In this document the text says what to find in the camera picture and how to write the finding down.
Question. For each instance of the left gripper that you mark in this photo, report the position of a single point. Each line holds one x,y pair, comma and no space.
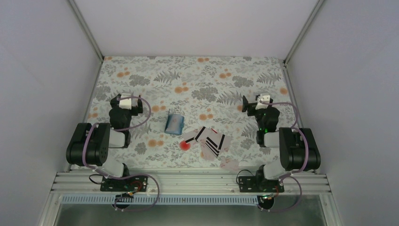
135,111

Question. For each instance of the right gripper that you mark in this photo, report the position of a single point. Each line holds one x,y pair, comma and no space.
246,104

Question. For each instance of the teal card holder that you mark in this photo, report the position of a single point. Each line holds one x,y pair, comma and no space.
175,124

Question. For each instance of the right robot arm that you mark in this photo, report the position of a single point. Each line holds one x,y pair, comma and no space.
298,150

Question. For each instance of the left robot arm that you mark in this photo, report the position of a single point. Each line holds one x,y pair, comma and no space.
90,143

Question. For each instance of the black striped card pile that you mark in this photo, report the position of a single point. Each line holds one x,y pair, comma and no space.
212,144

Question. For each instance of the floral table mat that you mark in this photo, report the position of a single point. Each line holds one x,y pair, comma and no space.
206,91

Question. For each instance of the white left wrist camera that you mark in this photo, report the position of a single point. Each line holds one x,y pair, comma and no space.
125,101

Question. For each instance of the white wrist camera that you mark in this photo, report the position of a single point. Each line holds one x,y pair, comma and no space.
125,101
263,101

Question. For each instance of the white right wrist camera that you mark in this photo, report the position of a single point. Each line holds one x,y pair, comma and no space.
263,101

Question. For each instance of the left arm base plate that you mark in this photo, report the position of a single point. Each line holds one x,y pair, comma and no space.
133,184

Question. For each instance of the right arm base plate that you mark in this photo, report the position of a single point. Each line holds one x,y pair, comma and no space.
252,184

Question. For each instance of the aluminium rail frame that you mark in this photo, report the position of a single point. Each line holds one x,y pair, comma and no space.
190,181

